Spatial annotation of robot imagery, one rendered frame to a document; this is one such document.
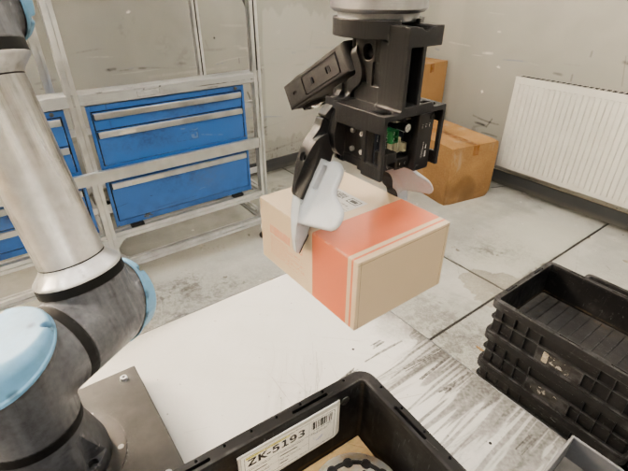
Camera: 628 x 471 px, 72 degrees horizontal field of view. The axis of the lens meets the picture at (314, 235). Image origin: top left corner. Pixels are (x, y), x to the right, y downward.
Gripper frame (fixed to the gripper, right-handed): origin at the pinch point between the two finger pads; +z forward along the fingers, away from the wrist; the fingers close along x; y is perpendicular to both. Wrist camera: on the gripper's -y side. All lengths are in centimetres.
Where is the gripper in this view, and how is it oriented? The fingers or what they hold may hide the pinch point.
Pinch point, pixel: (349, 227)
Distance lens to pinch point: 45.4
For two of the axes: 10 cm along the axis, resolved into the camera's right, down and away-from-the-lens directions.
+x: 8.0, -3.0, 5.1
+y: 6.0, 4.2, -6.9
